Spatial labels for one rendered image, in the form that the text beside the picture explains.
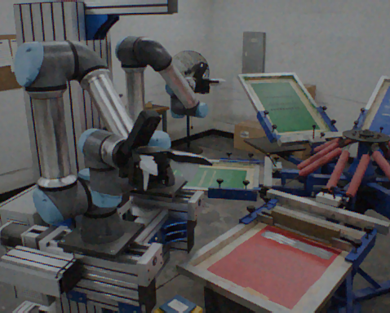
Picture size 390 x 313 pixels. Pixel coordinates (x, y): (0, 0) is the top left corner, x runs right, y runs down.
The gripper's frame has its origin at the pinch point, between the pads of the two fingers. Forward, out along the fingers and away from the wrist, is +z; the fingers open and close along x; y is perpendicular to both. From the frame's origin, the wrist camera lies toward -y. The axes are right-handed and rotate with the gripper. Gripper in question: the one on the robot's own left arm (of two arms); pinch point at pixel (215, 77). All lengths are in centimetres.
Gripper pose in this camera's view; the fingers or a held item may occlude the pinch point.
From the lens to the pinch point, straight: 217.6
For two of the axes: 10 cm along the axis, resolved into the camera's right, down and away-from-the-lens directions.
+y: -1.0, 9.1, 4.1
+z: 6.7, -2.4, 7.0
